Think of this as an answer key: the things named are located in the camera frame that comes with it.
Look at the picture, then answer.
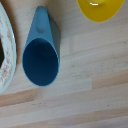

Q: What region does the yellow bowl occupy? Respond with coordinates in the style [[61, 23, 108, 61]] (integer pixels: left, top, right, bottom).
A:
[[76, 0, 126, 24]]

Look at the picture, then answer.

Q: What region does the blue cup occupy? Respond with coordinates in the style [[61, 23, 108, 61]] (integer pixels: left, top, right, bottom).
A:
[[21, 5, 62, 88]]

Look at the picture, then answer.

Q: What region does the white floral rimmed plate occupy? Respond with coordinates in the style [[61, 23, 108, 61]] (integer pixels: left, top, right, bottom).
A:
[[0, 2, 18, 96]]

